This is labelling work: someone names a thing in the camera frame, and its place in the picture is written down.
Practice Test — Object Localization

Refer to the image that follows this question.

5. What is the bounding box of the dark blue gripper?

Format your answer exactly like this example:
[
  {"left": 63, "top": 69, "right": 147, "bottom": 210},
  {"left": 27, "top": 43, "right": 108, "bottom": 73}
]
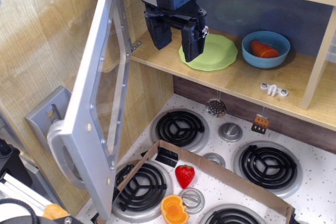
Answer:
[{"left": 141, "top": 0, "right": 208, "bottom": 62}]

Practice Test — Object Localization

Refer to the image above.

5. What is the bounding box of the silver microwave door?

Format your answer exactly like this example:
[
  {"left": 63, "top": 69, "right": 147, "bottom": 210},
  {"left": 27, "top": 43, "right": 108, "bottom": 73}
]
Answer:
[{"left": 47, "top": 0, "right": 131, "bottom": 220}]

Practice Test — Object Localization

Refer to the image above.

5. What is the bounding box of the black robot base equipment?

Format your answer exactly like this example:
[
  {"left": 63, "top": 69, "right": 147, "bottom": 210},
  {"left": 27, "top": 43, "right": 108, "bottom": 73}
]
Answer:
[{"left": 1, "top": 139, "right": 79, "bottom": 223}]

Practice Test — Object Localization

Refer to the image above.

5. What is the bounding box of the green plate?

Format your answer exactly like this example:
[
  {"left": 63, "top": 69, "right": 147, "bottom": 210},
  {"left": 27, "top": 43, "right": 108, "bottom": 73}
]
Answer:
[{"left": 179, "top": 34, "right": 238, "bottom": 71}]

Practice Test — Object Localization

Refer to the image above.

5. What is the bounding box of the silver hanging strainer spoon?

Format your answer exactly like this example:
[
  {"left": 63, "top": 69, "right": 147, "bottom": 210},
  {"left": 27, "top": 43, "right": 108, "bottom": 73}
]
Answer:
[{"left": 206, "top": 91, "right": 227, "bottom": 118}]

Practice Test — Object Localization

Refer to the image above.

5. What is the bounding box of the orange carrot toy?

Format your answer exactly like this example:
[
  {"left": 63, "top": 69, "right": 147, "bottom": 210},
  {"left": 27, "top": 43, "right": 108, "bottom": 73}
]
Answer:
[{"left": 250, "top": 40, "right": 279, "bottom": 58}]

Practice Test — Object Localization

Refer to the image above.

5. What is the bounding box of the blue bowl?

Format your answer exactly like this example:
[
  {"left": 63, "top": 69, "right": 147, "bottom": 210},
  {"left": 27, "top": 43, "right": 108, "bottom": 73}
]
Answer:
[{"left": 242, "top": 30, "right": 290, "bottom": 69}]

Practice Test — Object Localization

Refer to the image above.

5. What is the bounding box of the black back-left stove burner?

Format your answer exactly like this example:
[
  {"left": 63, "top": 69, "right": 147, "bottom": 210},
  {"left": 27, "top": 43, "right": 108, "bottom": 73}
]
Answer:
[{"left": 151, "top": 109, "right": 209, "bottom": 153}]

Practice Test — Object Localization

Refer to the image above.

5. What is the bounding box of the white door latch clip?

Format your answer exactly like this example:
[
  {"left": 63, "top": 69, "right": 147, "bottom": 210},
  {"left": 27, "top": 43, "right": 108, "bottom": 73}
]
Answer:
[{"left": 260, "top": 82, "right": 289, "bottom": 97}]

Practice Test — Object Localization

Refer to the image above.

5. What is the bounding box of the silver back stove knob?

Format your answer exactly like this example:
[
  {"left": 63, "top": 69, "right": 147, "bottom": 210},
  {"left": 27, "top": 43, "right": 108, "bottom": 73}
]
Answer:
[{"left": 218, "top": 123, "right": 243, "bottom": 142}]

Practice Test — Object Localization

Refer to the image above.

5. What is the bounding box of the silver stove knob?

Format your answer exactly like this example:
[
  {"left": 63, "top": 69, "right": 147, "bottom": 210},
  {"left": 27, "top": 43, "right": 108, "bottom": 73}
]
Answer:
[
  {"left": 179, "top": 188, "right": 205, "bottom": 214},
  {"left": 203, "top": 153, "right": 226, "bottom": 168},
  {"left": 218, "top": 123, "right": 243, "bottom": 142}
]

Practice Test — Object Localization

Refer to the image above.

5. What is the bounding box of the orange hanging spatula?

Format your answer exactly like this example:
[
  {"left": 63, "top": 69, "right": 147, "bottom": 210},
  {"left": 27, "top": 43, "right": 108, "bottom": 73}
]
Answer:
[{"left": 251, "top": 107, "right": 269, "bottom": 134}]

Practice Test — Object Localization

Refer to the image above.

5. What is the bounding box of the silver middle stove knob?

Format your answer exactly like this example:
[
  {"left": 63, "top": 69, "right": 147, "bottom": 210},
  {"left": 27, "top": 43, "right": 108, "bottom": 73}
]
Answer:
[{"left": 203, "top": 153, "right": 226, "bottom": 168}]

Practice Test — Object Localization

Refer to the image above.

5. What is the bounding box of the red strawberry toy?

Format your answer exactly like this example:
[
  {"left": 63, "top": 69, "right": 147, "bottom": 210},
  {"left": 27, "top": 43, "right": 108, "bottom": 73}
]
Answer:
[{"left": 175, "top": 165, "right": 195, "bottom": 189}]

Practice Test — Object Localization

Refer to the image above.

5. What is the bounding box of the brown cardboard barrier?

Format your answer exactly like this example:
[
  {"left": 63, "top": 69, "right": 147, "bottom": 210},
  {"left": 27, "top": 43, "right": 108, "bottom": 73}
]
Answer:
[{"left": 109, "top": 140, "right": 293, "bottom": 223}]

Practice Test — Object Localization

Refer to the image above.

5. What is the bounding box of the black front-left stove burner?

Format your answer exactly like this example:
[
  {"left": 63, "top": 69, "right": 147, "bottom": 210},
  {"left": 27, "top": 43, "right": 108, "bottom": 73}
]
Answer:
[{"left": 112, "top": 161, "right": 173, "bottom": 223}]

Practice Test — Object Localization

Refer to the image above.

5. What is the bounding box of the black back-right stove burner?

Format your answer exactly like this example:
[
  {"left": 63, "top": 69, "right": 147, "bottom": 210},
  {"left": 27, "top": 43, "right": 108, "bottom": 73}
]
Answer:
[{"left": 232, "top": 141, "right": 303, "bottom": 199}]

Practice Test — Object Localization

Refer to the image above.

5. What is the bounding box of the silver front stove knob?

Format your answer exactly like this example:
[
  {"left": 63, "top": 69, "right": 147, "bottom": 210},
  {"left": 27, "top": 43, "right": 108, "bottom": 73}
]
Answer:
[{"left": 179, "top": 188, "right": 205, "bottom": 214}]

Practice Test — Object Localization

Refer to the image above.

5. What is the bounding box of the orange half fruit toy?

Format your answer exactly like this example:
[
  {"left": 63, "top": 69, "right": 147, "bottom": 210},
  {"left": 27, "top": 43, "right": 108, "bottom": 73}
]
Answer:
[{"left": 161, "top": 195, "right": 189, "bottom": 224}]

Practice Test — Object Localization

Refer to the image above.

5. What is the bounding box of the black front-right stove burner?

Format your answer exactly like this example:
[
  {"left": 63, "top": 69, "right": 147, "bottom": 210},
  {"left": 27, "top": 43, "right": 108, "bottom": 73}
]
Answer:
[{"left": 199, "top": 204, "right": 266, "bottom": 224}]

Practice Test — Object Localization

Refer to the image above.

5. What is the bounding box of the yellow-orange toy at corner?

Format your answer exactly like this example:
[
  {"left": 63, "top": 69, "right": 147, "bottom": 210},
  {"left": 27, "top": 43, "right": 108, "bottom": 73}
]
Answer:
[{"left": 42, "top": 204, "right": 69, "bottom": 220}]

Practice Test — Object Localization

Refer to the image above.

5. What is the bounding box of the grey wall phone holder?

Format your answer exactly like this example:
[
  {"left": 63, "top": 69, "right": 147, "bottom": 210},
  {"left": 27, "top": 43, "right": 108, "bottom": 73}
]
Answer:
[{"left": 25, "top": 86, "right": 71, "bottom": 153}]

